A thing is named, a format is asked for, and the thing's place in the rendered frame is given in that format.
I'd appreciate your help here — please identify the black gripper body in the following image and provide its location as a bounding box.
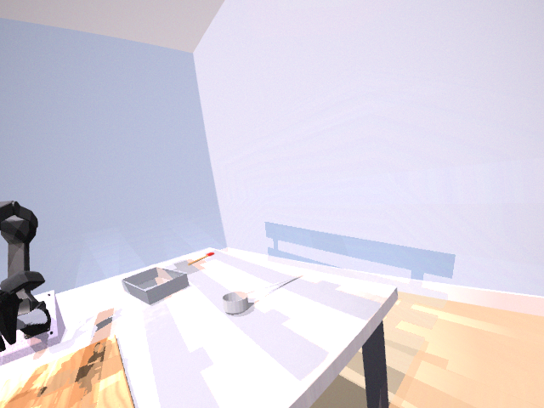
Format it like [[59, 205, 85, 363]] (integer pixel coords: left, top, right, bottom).
[[0, 270, 45, 301]]

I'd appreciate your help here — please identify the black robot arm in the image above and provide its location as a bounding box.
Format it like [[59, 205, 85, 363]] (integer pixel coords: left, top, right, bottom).
[[0, 201, 51, 339]]

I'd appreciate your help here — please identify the white saucepan with long handle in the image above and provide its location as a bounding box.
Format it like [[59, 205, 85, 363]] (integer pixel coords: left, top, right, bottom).
[[222, 275, 302, 313]]

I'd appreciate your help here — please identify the light wooden board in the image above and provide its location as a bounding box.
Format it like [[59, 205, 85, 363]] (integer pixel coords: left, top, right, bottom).
[[0, 334, 135, 408]]

